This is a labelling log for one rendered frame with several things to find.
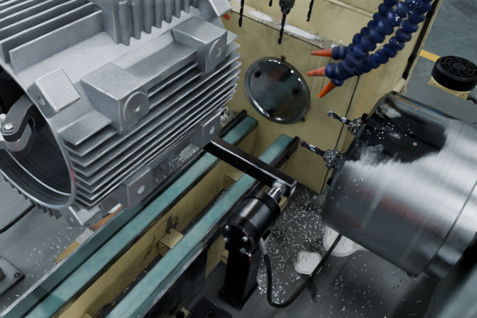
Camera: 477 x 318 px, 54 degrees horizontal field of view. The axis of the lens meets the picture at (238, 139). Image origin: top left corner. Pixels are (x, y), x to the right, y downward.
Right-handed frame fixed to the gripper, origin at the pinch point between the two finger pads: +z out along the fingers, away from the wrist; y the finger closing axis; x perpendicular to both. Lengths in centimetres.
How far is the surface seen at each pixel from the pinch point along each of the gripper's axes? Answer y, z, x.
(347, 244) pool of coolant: -23, 30, 61
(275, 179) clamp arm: -10.0, 19.6, 36.7
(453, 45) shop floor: -7, 276, 169
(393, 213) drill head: -28.1, 20.4, 31.0
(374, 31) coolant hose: -16.3, 27.9, 10.2
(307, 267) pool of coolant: -19, 21, 60
